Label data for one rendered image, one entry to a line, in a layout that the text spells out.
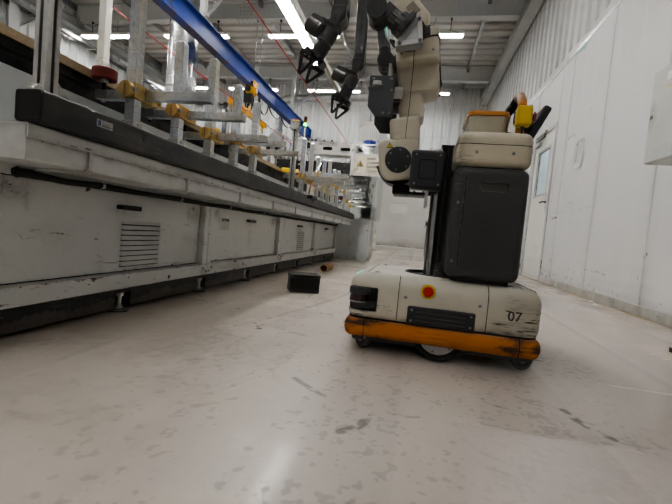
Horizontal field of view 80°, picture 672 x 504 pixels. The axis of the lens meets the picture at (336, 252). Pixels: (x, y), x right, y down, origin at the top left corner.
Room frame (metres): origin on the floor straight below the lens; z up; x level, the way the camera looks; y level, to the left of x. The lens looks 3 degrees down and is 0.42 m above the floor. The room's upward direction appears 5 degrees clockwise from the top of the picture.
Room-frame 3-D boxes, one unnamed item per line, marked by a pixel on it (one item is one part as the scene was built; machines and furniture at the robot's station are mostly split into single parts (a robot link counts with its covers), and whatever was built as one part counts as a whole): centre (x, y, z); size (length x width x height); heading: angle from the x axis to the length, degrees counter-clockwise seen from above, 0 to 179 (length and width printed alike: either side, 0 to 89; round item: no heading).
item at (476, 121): (1.65, -0.55, 0.87); 0.23 x 0.15 x 0.11; 169
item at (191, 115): (1.62, 0.62, 0.83); 0.43 x 0.03 x 0.04; 79
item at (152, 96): (1.38, 0.67, 0.82); 0.43 x 0.03 x 0.04; 79
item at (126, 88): (1.37, 0.71, 0.82); 0.14 x 0.06 x 0.05; 169
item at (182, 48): (1.59, 0.67, 0.86); 0.04 x 0.04 x 0.48; 79
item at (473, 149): (1.65, -0.53, 0.59); 0.55 x 0.34 x 0.83; 169
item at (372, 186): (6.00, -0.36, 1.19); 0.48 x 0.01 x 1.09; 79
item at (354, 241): (6.50, 0.28, 0.95); 1.65 x 0.70 x 1.90; 79
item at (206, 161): (3.50, 0.30, 0.67); 5.11 x 0.08 x 0.10; 169
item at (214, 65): (1.84, 0.62, 0.90); 0.04 x 0.04 x 0.48; 79
